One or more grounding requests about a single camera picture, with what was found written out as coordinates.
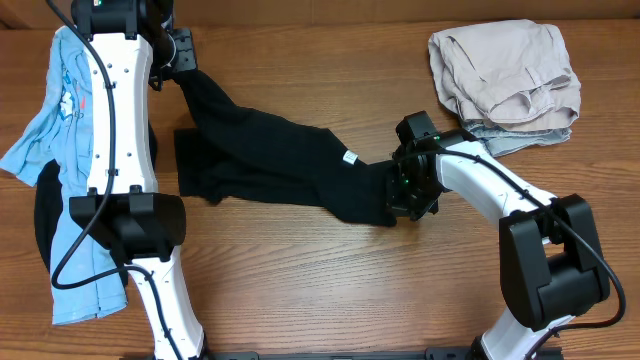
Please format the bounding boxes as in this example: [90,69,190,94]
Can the black t-shirt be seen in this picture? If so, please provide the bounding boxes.
[174,70,397,227]

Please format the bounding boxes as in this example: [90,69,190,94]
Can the folded light denim jeans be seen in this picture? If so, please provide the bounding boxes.
[460,120,572,157]

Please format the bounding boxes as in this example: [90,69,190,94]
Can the folded beige trousers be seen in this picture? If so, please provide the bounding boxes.
[428,20,581,132]

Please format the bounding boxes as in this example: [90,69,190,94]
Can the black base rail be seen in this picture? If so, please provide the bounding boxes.
[200,347,482,360]

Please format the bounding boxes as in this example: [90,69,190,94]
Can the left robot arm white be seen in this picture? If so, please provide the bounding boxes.
[69,0,209,359]

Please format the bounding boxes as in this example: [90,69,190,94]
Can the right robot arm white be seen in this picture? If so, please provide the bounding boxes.
[387,130,611,359]

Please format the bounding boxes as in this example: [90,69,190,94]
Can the light blue t-shirt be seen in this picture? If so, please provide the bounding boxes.
[1,26,127,325]

